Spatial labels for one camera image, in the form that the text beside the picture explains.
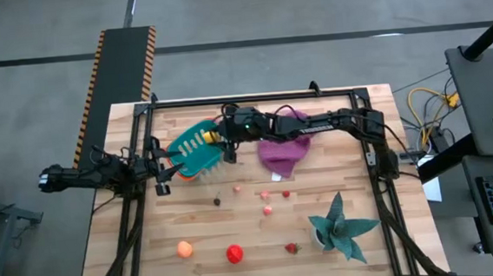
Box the black power strip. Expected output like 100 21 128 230
428 126 449 154

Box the orange peach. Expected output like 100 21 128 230
175 240 194 260

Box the yellow cable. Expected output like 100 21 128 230
406 84 463 145

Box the white plant pot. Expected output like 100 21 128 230
312 227 327 252

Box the black aluminium frame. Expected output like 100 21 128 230
63 71 453 276

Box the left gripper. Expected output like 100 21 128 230
132 135 187 199

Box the white paper sheet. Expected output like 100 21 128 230
421 175 444 204

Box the round red fruit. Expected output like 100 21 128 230
225 243 245 266

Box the purple cloth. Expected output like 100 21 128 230
254 107 318 181

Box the yellow lemon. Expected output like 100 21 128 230
201 129 222 145

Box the black cart bar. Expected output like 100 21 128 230
416 135 479 184

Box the grey cart top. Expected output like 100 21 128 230
444 43 493 162

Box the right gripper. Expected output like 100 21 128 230
203 102 278 166

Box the black hazard-striped floor mat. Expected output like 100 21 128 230
62 25 167 172

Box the teal basket with orange rim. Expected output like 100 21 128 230
164 117 229 183

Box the teal artificial plant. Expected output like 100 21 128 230
306 188 385 268

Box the black diagonal pole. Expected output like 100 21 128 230
458 5 493 62

